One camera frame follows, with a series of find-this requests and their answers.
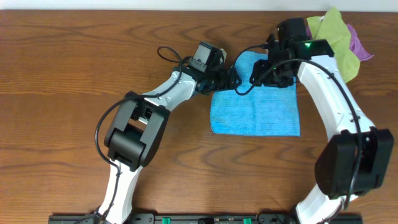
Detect blue microfiber cloth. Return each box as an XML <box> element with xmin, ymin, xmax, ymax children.
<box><xmin>210</xmin><ymin>51</ymin><xmax>301</xmax><ymax>138</ymax></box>

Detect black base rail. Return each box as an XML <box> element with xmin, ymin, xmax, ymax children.
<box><xmin>48</xmin><ymin>213</ymin><xmax>363</xmax><ymax>224</ymax></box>

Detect purple microfiber cloth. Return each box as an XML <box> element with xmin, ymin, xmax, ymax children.
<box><xmin>305</xmin><ymin>24</ymin><xmax>374</xmax><ymax>62</ymax></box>

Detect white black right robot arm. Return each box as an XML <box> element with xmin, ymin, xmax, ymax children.
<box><xmin>251</xmin><ymin>40</ymin><xmax>394</xmax><ymax>223</ymax></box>

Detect green microfiber cloth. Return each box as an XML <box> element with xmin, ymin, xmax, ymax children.
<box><xmin>307</xmin><ymin>7</ymin><xmax>360</xmax><ymax>83</ymax></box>

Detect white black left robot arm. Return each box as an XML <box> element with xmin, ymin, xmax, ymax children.
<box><xmin>93</xmin><ymin>65</ymin><xmax>241</xmax><ymax>223</ymax></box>

